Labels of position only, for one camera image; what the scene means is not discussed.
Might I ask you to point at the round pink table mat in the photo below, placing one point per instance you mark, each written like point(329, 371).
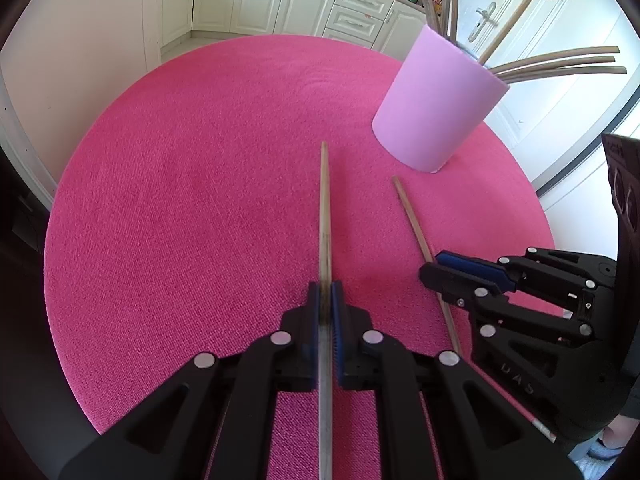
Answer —
point(200, 210)

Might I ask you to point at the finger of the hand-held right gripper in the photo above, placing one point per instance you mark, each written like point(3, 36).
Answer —
point(475, 267)
point(525, 350)

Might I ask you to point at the bunch of wooden chopsticks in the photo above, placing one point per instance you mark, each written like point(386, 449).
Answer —
point(590, 60)

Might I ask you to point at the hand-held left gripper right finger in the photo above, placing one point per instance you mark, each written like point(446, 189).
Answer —
point(336, 320)

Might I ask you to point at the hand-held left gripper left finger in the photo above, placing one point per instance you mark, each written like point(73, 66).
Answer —
point(313, 320)

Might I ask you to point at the pink cylindrical cup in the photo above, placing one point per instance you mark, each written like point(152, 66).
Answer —
point(435, 105)

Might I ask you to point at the white panel door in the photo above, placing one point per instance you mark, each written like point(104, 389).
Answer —
point(545, 125)

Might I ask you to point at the cream lower kitchen cabinets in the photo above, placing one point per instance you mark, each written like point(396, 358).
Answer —
point(280, 0)

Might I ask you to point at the white door frame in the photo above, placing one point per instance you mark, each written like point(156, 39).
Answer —
point(65, 50)

